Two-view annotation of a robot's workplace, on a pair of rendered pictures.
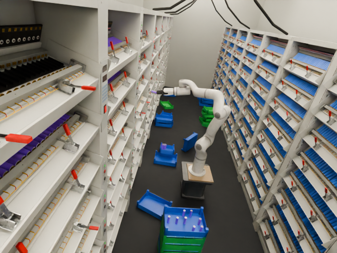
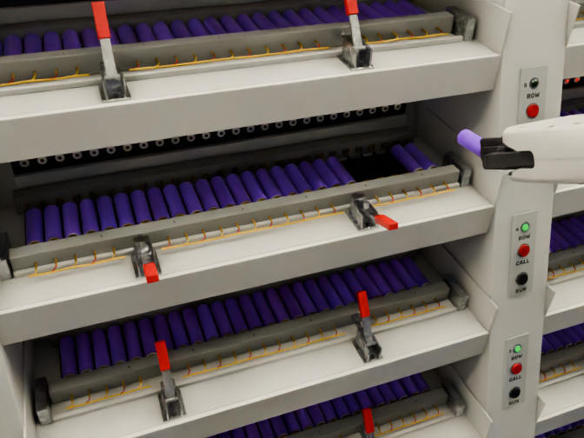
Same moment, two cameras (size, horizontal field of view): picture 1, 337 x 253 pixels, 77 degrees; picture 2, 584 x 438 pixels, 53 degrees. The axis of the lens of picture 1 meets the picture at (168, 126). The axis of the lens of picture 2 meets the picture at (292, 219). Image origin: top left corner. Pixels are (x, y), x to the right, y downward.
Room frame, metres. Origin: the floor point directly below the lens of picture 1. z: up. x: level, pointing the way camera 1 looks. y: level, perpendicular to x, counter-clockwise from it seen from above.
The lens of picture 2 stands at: (1.64, -0.33, 1.20)
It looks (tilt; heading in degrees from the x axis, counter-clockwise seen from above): 20 degrees down; 72
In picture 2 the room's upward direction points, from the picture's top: 5 degrees counter-clockwise
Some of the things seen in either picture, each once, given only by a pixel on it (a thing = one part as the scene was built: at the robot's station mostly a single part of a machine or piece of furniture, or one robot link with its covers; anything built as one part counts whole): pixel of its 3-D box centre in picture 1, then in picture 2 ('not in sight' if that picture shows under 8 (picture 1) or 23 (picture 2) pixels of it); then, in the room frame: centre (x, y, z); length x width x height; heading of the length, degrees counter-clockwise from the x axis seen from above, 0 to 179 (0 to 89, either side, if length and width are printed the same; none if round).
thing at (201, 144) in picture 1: (201, 148); not in sight; (1.81, -0.37, 0.60); 0.19 x 0.12 x 0.24; 147
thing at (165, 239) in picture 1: (182, 227); not in sight; (1.06, -0.22, 0.36); 0.30 x 0.20 x 0.08; 97
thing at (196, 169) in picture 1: (198, 163); not in sight; (1.84, -0.38, 0.39); 0.19 x 0.19 x 0.18
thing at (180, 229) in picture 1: (184, 220); not in sight; (1.06, -0.22, 0.44); 0.30 x 0.20 x 0.08; 97
